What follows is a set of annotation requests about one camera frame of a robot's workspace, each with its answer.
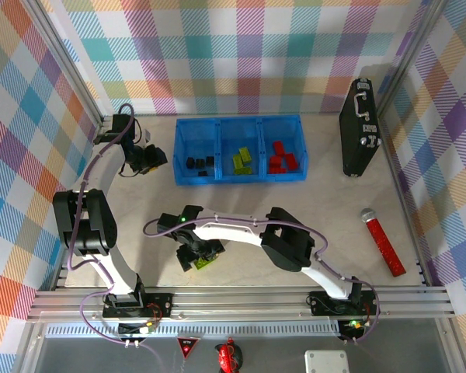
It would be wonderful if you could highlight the blue three-compartment bin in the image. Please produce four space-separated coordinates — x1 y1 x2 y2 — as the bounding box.
173 114 308 187

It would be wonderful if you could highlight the red triangle sign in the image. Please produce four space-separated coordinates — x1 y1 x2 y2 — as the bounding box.
176 336 201 361

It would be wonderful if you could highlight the left small control board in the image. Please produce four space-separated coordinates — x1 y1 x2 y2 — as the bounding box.
118 320 157 336

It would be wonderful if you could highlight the small control board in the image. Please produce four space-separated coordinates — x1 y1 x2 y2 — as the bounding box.
118 320 157 336
339 318 369 339

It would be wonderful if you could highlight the red black round gadget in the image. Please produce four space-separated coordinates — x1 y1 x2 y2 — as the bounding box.
214 337 244 373

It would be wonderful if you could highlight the right small control board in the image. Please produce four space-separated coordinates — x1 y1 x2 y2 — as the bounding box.
339 318 369 339

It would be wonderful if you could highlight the white square box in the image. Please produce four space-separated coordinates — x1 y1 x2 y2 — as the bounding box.
304 350 350 373

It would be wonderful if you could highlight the red glitter toy microphone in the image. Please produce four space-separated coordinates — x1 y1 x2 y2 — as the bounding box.
359 208 407 277

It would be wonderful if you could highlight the black briefcase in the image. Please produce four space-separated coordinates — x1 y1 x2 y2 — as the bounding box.
338 77 382 179

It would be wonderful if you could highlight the aluminium side rail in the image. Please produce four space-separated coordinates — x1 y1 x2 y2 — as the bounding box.
375 108 432 288
54 116 112 289

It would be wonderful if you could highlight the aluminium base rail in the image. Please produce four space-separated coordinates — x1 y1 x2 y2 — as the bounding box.
26 286 456 323

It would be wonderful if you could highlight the slotted grey cable tray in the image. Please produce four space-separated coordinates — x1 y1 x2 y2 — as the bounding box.
46 324 341 338

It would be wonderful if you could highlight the aluminium frame post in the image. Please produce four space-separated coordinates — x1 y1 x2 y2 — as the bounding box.
27 0 112 131
374 0 451 117

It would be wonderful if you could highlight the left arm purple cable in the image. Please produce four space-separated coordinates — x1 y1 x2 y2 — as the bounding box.
65 103 179 373

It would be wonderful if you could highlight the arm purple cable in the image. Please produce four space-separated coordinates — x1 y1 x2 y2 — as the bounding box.
65 103 179 373
142 215 381 345

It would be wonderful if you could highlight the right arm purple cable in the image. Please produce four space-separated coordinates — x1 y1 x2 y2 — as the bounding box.
142 215 381 345

